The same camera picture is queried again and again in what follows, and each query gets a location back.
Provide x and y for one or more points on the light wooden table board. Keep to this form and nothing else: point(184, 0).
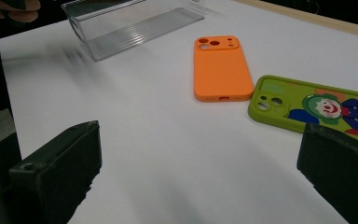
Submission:
point(323, 20)

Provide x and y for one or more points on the clear plastic storage box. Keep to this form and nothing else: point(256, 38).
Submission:
point(143, 31)

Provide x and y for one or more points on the green cartoon phone case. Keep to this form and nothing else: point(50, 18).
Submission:
point(292, 102)

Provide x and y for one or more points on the orange phone case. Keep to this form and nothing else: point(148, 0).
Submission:
point(220, 71)

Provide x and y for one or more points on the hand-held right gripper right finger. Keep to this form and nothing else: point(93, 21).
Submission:
point(341, 168)

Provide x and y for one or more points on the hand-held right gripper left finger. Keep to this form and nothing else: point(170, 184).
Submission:
point(59, 168)

